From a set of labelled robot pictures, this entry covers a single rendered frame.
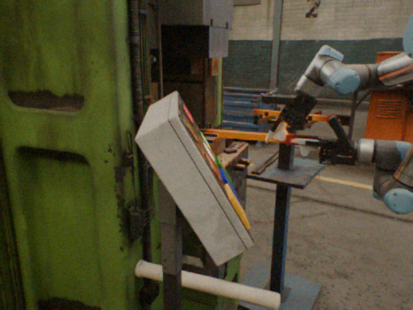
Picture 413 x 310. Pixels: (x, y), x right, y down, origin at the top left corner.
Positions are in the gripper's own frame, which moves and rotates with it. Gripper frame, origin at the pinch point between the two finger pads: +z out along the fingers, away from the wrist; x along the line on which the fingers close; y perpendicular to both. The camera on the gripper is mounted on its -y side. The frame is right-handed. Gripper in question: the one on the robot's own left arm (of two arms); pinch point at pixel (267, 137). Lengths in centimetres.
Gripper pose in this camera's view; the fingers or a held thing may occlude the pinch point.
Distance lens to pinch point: 131.5
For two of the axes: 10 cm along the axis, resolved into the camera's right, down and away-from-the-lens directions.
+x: 3.5, -2.7, 9.0
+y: 8.1, 5.6, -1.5
